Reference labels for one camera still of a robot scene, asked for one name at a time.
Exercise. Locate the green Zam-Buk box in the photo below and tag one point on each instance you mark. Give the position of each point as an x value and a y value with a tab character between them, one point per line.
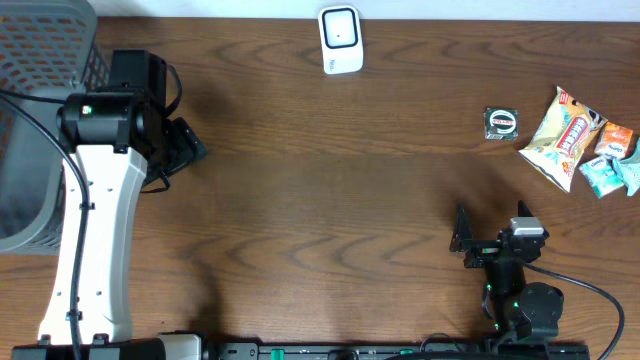
501	124

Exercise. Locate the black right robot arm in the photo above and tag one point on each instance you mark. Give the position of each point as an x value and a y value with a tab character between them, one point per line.
521	310

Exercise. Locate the teal wet wipes pack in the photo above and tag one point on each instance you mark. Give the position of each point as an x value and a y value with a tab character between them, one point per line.
628	171

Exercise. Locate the green tissue pack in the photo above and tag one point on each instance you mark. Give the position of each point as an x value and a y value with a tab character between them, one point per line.
601	176

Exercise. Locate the yellow snack bag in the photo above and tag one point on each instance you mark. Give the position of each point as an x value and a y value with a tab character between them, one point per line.
565	132

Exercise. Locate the white barcode scanner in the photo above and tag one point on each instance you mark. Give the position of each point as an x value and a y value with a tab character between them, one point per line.
341	39

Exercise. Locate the dark grey plastic basket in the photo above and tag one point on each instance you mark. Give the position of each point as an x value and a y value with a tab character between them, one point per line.
48	51

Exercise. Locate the orange tissue pack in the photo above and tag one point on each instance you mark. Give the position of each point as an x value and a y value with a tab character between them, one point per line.
614	141

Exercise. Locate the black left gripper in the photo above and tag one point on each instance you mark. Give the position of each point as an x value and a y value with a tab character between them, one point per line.
186	145

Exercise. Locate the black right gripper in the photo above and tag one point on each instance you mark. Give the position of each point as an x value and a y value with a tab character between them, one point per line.
483	250

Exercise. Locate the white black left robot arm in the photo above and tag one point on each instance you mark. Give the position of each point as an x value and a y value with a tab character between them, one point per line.
113	142

